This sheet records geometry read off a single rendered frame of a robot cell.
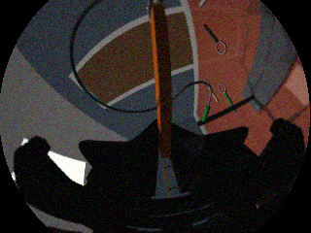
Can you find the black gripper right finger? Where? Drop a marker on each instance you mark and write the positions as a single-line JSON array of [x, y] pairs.
[[188, 151]]

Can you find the dark grey loop with straight handle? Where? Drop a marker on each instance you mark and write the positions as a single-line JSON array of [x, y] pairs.
[[208, 30]]

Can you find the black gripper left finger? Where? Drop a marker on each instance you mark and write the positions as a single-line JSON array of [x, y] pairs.
[[139, 154]]

